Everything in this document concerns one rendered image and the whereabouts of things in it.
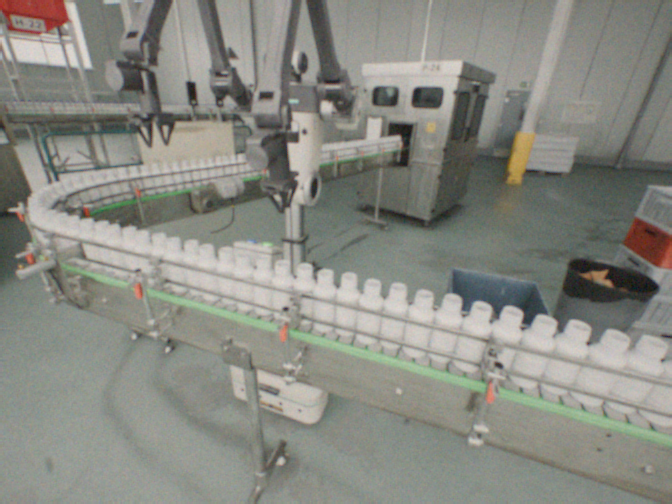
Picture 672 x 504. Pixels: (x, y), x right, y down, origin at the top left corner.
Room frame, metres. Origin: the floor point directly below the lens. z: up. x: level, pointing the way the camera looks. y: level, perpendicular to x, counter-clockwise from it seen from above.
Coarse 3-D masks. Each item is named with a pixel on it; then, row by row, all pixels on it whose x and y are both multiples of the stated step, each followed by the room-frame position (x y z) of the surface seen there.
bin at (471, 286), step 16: (464, 272) 1.10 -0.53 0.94; (480, 272) 1.08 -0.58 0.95; (448, 288) 1.04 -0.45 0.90; (464, 288) 1.10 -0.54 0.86; (480, 288) 1.08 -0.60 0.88; (496, 288) 1.06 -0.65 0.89; (512, 288) 1.04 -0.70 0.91; (528, 288) 1.02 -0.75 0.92; (464, 304) 1.09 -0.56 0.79; (496, 304) 1.05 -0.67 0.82; (512, 304) 1.03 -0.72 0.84; (528, 304) 1.00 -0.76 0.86; (544, 304) 0.88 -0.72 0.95; (528, 320) 0.95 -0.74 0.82
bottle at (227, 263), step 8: (224, 248) 0.77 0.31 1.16; (224, 256) 0.74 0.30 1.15; (232, 256) 0.75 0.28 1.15; (224, 264) 0.73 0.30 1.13; (232, 264) 0.74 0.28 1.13; (224, 272) 0.73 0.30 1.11; (232, 272) 0.73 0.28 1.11; (224, 280) 0.73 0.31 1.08; (232, 280) 0.73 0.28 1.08; (224, 288) 0.73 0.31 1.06; (232, 288) 0.73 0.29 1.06; (232, 304) 0.73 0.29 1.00
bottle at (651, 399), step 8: (664, 360) 0.45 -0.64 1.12; (664, 368) 0.43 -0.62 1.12; (664, 376) 0.43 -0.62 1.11; (656, 392) 0.42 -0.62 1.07; (664, 392) 0.41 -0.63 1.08; (648, 400) 0.43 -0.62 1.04; (656, 400) 0.42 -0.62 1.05; (664, 400) 0.41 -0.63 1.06; (664, 408) 0.40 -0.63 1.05; (648, 416) 0.41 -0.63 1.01; (656, 416) 0.41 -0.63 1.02; (656, 424) 0.40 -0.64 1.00; (664, 424) 0.40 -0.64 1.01
